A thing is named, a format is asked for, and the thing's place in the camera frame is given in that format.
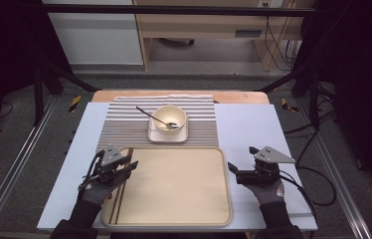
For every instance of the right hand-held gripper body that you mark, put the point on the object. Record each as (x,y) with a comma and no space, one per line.
(263,172)

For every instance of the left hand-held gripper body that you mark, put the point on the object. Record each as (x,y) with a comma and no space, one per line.
(109,166)

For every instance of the white square plate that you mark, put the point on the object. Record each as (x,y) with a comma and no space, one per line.
(167,138)

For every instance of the beige rectangular tray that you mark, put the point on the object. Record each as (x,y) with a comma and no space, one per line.
(174,186)

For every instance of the metal spoon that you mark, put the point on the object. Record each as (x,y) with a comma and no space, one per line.
(152,117)

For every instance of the cream bowl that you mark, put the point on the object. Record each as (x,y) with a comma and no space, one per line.
(169,114)

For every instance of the person's right hand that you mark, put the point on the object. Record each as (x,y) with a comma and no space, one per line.
(270,194)

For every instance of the person's left hand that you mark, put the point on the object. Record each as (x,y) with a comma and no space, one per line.
(96,192)

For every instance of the striped placemat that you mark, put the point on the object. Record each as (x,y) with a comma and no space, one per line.
(127,129)

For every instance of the yellow black tape marker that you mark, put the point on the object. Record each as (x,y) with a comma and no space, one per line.
(74,103)
(286,104)

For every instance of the black metal stand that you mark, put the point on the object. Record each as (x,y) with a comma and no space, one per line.
(313,99)
(38,93)

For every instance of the grey rectangular box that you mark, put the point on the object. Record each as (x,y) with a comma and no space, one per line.
(248,33)

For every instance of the white cabinet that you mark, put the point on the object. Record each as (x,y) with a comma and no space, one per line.
(97,36)

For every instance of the black curtain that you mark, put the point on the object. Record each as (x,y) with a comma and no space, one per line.
(363,83)
(1,49)

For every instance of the wooden desk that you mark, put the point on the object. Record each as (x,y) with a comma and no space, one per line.
(200,25)

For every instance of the aluminium floor rail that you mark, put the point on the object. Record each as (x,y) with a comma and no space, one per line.
(11,176)
(339,186)

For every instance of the black horizontal frame bar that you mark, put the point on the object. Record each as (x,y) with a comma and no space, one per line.
(174,10)

